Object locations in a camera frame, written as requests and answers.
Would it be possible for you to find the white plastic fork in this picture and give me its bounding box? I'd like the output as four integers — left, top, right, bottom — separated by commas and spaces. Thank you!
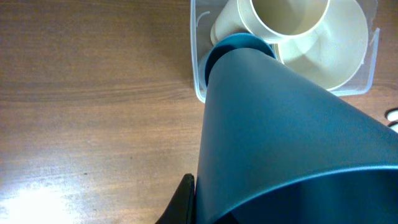
385, 108, 398, 121

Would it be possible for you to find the clear plastic container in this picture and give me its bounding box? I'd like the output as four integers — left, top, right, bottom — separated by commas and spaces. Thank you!
190, 0, 380, 102

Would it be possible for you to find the blue cup front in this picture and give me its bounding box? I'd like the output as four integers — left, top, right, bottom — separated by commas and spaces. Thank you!
197, 49, 397, 223

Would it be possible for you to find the cream bowl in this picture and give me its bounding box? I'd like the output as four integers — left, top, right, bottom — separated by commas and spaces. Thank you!
275, 0, 369, 91

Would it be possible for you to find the white plastic spoon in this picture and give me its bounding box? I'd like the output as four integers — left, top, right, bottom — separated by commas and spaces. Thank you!
390, 123, 398, 133

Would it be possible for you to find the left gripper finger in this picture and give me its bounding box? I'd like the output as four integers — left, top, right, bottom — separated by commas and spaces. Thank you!
155, 174, 195, 224

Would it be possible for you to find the blue cup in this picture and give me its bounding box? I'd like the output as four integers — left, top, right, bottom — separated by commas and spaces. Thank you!
197, 49, 397, 223
198, 33, 276, 89

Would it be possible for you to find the cream cup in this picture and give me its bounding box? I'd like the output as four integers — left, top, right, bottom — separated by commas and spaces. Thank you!
210, 0, 330, 44

